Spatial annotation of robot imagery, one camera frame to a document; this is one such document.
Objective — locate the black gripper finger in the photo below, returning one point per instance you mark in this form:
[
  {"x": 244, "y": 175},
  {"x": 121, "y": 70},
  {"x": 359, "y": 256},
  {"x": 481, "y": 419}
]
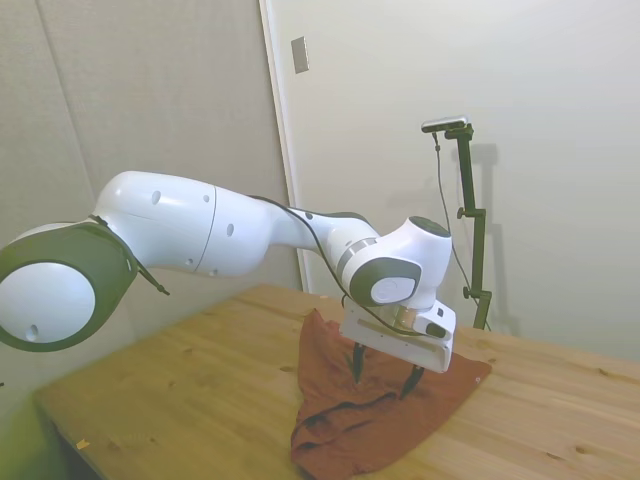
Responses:
[
  {"x": 414, "y": 380},
  {"x": 358, "y": 362}
]

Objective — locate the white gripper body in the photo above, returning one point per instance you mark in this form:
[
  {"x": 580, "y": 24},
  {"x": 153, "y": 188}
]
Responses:
[{"x": 390, "y": 342}]

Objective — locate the rust orange shorts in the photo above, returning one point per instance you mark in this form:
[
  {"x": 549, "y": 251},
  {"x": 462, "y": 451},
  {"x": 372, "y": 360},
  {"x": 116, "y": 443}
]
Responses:
[{"x": 360, "y": 425}]

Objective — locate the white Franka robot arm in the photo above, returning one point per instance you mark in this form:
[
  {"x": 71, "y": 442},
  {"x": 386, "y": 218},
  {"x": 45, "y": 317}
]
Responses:
[{"x": 200, "y": 225}]

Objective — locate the dark jointed camera stand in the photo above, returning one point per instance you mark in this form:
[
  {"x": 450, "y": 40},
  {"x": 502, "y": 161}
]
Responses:
[{"x": 477, "y": 250}]

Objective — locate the grey camera on stand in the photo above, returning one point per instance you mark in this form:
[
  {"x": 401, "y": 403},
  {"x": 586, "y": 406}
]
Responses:
[{"x": 445, "y": 123}]

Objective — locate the white wall trim strip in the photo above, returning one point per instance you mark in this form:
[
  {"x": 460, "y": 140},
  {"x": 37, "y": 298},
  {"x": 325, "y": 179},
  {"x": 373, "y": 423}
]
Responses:
[{"x": 280, "y": 125}]

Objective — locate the grey wall plate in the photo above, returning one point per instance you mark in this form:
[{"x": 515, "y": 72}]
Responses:
[{"x": 300, "y": 55}]

